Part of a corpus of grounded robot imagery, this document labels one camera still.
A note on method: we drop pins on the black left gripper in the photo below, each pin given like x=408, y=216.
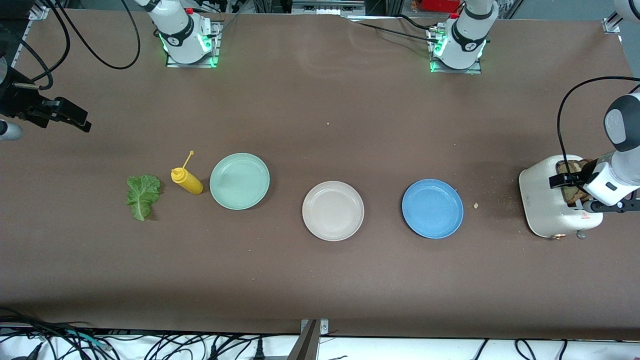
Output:
x=580, y=175

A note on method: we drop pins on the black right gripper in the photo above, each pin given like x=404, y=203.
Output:
x=19, y=103

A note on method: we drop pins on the brown bread slice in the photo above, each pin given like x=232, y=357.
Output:
x=567, y=166
x=586, y=162

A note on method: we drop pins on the yellow mustard squeeze bottle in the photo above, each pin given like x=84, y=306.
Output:
x=189, y=182

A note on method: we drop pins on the blue plate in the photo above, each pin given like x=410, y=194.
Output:
x=432, y=209

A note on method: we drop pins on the pale green plate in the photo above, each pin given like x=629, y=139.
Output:
x=239, y=181

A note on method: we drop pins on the beige plate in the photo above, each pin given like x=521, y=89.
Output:
x=333, y=211

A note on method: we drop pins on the white two-slot toaster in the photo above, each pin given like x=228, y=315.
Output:
x=540, y=210

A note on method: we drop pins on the green lettuce leaf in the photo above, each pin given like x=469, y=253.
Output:
x=142, y=195

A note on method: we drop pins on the red box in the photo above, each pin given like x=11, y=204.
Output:
x=440, y=5

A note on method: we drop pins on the brown table cover sheet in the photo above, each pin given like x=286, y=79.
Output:
x=320, y=125

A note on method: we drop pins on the black power plug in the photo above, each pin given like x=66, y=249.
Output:
x=259, y=350

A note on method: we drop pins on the metal corner bracket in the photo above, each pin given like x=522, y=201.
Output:
x=612, y=25
x=39, y=12

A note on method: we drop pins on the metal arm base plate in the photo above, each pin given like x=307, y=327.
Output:
x=216, y=45
x=435, y=67

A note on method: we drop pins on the metal table frame bracket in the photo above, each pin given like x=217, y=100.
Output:
x=312, y=345

